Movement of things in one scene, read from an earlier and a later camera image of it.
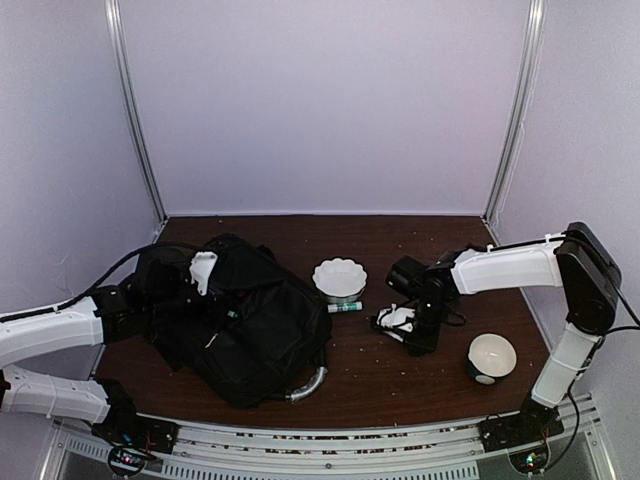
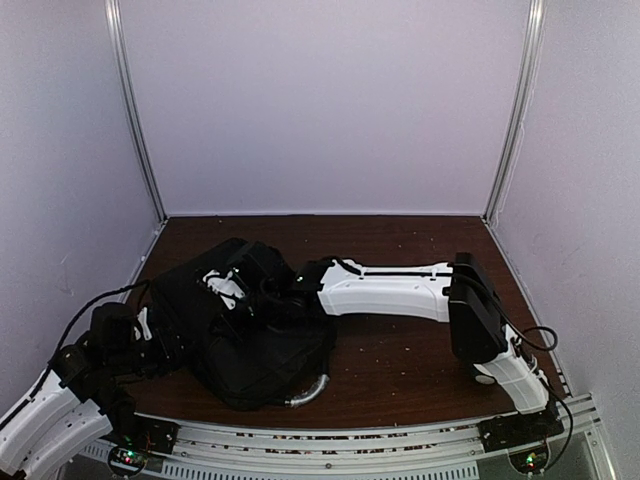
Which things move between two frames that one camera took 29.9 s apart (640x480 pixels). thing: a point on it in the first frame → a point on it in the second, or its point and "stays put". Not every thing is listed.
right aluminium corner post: (521, 112) stays put
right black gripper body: (433, 317) → (268, 295)
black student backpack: (269, 335) stays put
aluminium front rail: (439, 451) stays put
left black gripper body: (168, 308) → (150, 361)
